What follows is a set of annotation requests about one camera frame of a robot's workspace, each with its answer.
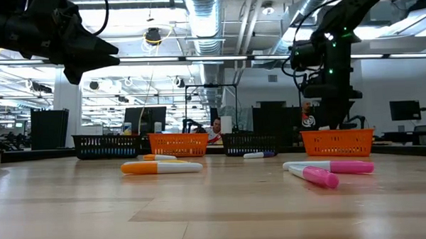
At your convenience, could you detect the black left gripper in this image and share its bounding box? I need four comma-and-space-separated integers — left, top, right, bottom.
2, 0, 121, 89

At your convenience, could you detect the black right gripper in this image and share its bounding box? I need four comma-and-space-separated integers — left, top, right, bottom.
300, 33, 365, 131

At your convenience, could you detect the small pink marker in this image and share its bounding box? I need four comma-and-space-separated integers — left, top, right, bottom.
282, 158, 376, 177
288, 163, 341, 191

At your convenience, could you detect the small purple marker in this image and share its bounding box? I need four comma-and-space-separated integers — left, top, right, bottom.
243, 150, 278, 160

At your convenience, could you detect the small orange marker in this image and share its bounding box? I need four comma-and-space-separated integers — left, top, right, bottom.
143, 152, 178, 162
120, 158, 204, 177

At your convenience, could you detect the person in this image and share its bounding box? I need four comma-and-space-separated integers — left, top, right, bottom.
298, 100, 323, 132
205, 116, 224, 145

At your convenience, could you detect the orange plastic basket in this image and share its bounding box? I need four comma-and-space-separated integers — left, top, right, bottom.
300, 128, 376, 159
148, 131, 210, 159

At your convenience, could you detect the black ceiling device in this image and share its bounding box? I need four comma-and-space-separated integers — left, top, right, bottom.
145, 27, 162, 45

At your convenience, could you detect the black monitor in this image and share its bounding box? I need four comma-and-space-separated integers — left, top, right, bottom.
123, 106, 168, 136
388, 99, 422, 122

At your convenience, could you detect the black partition panel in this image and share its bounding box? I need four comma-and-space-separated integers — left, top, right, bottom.
29, 108, 71, 151

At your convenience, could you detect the black plastic basket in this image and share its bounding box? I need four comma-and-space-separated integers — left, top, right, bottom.
221, 130, 280, 157
72, 132, 143, 160

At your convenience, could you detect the white box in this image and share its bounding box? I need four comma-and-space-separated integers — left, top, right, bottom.
220, 116, 233, 134

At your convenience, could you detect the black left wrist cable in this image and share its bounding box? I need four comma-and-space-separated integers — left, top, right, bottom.
91, 0, 111, 35

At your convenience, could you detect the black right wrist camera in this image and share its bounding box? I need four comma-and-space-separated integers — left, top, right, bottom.
288, 40, 326, 72

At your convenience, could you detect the silver ventilation duct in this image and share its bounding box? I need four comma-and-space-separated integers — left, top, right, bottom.
184, 0, 226, 58

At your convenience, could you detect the black stand frame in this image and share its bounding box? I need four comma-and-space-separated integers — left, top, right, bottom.
183, 82, 241, 135

